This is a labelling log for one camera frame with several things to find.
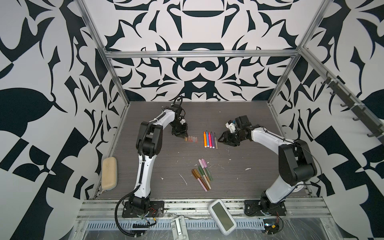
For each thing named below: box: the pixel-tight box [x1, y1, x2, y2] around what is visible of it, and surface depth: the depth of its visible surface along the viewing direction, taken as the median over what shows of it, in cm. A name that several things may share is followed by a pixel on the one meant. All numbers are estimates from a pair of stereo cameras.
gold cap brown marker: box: [193, 168, 210, 191], surface depth 85 cm
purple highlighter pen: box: [210, 131, 215, 149], surface depth 100 cm
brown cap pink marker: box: [191, 169, 208, 192], surface depth 86 cm
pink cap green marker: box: [201, 158, 213, 181], surface depth 89 cm
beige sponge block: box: [101, 156, 118, 191], surface depth 84 cm
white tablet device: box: [208, 199, 237, 236], surface depth 70 cm
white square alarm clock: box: [292, 181, 304, 193], surface depth 79 cm
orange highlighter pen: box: [203, 131, 207, 148], surface depth 101 cm
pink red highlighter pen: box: [208, 131, 213, 149], surface depth 101 cm
